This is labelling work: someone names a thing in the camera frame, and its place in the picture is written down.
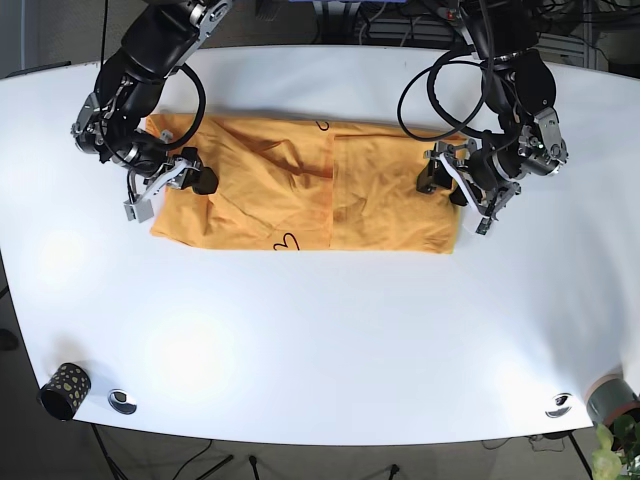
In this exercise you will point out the black gold-dotted cup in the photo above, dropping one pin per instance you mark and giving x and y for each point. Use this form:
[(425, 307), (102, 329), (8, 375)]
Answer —
[(63, 394)]

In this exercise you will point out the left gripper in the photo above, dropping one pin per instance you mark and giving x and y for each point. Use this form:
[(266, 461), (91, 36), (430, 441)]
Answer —
[(473, 180)]

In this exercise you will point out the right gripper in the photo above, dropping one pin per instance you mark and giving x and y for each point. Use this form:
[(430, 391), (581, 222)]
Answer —
[(181, 171)]

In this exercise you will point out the grey plant pot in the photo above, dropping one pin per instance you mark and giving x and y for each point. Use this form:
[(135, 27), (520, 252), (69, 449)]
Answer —
[(609, 398)]

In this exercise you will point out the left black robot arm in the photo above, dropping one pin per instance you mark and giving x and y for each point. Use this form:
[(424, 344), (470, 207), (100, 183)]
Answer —
[(513, 131)]

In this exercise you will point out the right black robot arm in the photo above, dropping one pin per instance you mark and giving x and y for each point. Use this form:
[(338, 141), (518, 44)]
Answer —
[(128, 88)]

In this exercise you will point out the orange yellow T-shirt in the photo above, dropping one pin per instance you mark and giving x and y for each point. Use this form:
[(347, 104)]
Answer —
[(309, 185)]

